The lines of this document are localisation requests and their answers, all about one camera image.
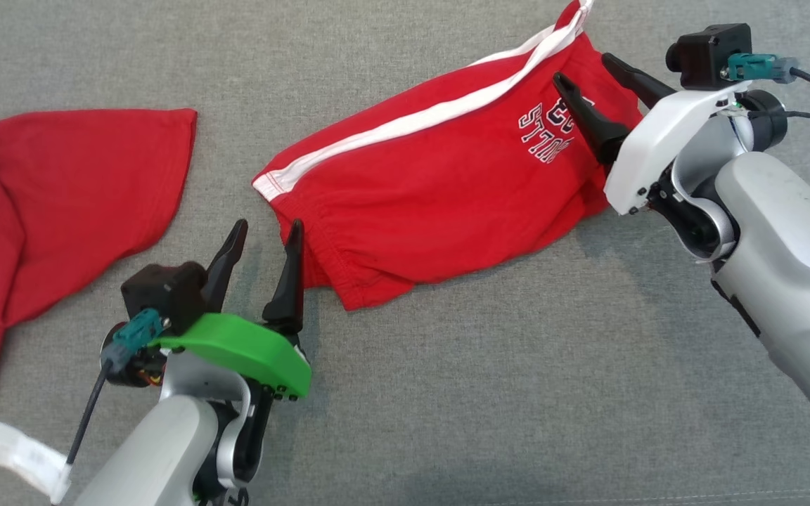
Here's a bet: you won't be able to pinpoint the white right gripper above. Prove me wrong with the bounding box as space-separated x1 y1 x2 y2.
552 52 754 215

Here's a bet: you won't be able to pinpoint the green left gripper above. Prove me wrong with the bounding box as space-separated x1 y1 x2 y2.
152 219 313 401

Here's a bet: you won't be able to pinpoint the red shorts with white stripe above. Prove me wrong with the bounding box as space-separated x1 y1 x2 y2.
252 0 646 312

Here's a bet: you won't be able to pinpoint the red white-trimmed basketball jersey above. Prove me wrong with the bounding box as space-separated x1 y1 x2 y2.
0 108 198 414

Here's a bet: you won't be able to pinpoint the left camera cable teal plug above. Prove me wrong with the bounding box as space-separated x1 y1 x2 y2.
66 309 165 466

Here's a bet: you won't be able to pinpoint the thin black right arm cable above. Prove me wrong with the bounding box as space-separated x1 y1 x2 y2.
750 108 810 127

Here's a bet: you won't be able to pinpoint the white tape flag left cable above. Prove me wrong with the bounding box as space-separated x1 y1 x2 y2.
0 408 72 504

